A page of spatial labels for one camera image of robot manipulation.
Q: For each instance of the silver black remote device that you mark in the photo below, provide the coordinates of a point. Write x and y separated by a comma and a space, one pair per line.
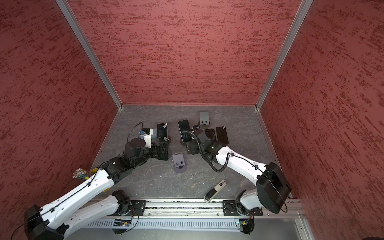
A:
214, 191

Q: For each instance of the yellow cup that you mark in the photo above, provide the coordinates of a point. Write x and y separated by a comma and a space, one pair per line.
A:
93, 171

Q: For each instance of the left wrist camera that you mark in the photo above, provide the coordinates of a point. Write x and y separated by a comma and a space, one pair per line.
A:
148, 135

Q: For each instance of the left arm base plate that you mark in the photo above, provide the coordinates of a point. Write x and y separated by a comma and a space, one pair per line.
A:
135, 207

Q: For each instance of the aluminium front rail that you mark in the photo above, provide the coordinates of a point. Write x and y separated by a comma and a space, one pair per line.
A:
197, 208

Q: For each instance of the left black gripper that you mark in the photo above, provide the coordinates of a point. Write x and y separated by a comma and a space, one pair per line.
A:
163, 152

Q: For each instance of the bundle of coloured pens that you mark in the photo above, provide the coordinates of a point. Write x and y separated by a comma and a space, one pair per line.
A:
82, 174

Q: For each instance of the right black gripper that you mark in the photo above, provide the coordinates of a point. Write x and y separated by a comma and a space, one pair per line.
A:
191, 146

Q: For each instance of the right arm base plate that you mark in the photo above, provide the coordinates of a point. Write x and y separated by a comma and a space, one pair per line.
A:
233, 208

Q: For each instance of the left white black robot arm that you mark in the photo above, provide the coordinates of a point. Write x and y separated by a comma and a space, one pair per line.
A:
60, 218

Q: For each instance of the grey round stand front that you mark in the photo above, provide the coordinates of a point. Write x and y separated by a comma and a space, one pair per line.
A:
180, 165

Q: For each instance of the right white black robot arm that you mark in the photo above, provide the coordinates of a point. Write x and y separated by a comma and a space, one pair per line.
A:
271, 186

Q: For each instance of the phone with white sticker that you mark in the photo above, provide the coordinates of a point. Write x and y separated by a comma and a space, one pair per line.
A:
222, 136

